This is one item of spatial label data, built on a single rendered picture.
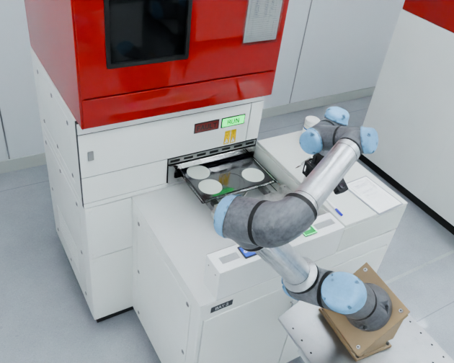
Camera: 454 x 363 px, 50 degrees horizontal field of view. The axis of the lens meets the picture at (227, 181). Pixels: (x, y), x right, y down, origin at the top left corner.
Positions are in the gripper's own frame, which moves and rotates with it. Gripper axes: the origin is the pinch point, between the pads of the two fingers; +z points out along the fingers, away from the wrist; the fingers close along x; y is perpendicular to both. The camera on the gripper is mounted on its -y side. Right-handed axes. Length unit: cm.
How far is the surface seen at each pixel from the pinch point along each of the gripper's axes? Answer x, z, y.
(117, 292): 54, 87, 59
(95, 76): 60, -31, 54
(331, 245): -11.0, 23.1, -4.0
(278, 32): -12, -39, 53
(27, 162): 65, 105, 206
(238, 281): 31.5, 22.6, -4.0
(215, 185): 14, 21, 43
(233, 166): 0, 21, 53
